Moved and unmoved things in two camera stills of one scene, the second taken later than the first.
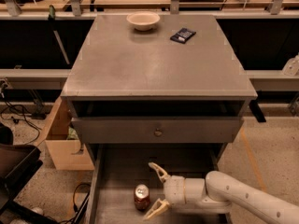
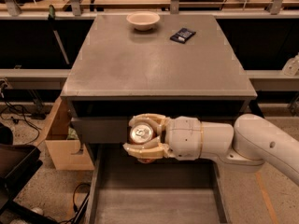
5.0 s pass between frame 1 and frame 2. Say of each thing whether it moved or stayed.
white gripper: moved
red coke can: moved
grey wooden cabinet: stayed
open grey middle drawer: stayed
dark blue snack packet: stayed
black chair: stayed
